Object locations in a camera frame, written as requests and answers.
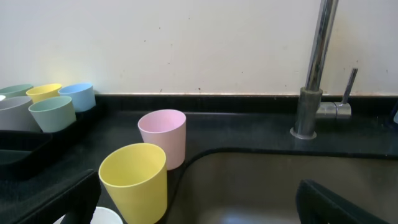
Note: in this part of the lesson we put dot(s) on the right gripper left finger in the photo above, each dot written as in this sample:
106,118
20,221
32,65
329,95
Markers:
84,193

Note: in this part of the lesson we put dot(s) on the yellow cup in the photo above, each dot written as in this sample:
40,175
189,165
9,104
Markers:
136,183
43,93

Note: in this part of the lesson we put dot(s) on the black tray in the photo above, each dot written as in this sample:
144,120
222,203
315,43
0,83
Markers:
28,155

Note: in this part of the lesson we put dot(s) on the green cup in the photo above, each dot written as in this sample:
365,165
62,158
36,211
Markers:
15,90
54,116

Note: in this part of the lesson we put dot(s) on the grey cup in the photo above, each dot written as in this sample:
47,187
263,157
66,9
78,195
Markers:
14,115

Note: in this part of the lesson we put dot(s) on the steel sink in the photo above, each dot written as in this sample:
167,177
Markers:
264,186

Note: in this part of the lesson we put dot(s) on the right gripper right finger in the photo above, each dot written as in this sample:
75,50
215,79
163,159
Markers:
320,208

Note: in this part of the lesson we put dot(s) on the blue cup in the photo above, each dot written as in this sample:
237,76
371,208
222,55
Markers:
81,98

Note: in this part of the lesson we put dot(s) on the steel tap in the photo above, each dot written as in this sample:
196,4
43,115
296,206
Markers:
308,112

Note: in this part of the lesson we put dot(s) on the pink cup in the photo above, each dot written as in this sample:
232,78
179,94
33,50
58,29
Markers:
164,140

